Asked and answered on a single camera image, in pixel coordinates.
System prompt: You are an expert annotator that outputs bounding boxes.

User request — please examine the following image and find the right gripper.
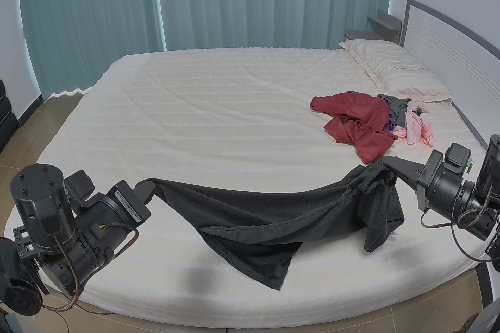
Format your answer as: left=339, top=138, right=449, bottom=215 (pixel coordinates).
left=381, top=150, right=479, bottom=217

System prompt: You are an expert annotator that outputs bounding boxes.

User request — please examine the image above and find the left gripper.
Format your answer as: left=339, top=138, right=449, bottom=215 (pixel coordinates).
left=74, top=179, right=157, bottom=246

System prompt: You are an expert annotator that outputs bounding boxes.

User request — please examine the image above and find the black garment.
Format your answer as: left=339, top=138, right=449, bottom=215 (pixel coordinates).
left=146, top=164, right=405, bottom=291

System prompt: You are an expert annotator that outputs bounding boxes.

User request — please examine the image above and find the bed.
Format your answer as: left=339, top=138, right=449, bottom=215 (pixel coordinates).
left=4, top=0, right=500, bottom=320

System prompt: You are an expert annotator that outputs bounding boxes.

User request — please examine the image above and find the pink garment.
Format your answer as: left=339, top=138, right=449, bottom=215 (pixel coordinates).
left=392, top=99, right=436, bottom=146

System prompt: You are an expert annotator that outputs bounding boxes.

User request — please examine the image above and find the grey garment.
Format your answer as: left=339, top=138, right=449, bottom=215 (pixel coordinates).
left=377, top=94, right=415, bottom=127

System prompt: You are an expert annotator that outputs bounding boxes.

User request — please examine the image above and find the dark red garment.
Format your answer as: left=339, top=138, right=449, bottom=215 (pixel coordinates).
left=310, top=91, right=395, bottom=164

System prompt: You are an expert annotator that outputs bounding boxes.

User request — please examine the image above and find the cream pillow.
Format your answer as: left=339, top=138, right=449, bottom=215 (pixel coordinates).
left=338, top=40, right=453, bottom=103

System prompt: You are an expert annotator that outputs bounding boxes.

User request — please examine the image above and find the grey bedside table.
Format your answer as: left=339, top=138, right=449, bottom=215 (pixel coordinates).
left=346, top=9, right=402, bottom=47

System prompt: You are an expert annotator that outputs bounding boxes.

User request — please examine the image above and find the black chest of drawers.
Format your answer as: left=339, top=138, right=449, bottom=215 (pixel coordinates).
left=0, top=80, right=19, bottom=152

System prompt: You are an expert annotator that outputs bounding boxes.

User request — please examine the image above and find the black cable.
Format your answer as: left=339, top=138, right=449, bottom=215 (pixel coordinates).
left=94, top=221, right=139, bottom=260
left=421, top=207, right=500, bottom=266

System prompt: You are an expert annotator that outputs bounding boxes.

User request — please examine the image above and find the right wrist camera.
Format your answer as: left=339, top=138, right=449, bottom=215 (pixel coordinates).
left=445, top=143, right=475, bottom=179

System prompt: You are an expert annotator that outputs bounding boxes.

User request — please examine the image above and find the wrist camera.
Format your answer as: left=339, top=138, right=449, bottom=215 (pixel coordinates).
left=64, top=170, right=106, bottom=215
left=445, top=143, right=475, bottom=179

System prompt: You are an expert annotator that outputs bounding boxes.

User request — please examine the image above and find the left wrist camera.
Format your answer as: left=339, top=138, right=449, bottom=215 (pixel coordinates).
left=64, top=170, right=106, bottom=215

